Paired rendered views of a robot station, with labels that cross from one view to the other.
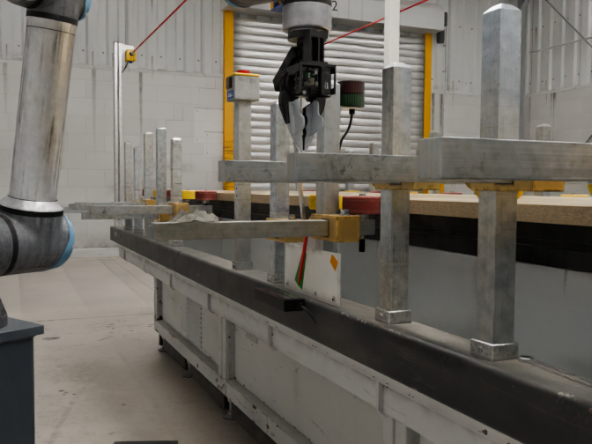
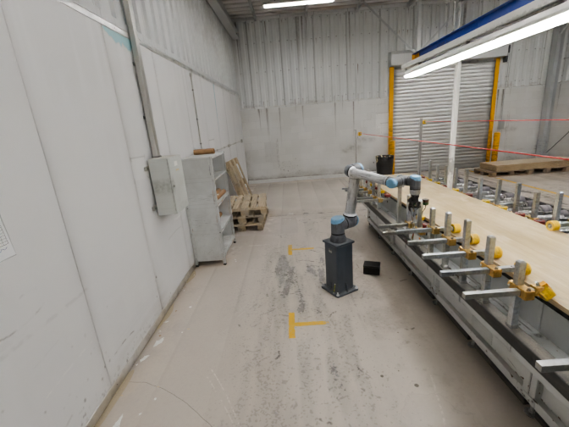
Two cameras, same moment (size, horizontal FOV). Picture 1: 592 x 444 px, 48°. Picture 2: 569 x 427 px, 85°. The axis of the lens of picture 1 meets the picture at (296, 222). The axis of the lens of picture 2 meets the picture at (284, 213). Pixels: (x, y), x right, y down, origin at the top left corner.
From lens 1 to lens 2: 192 cm
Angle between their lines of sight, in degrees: 28
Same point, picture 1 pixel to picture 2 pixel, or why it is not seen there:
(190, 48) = (374, 86)
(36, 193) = (351, 212)
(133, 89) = (350, 108)
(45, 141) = (353, 202)
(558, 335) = not seen: hidden behind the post
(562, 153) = (440, 255)
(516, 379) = not seen: hidden behind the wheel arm
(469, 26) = (525, 48)
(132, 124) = (350, 124)
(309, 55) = (415, 201)
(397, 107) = (432, 216)
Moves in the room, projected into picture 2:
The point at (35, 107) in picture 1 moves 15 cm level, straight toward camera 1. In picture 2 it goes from (351, 195) to (354, 198)
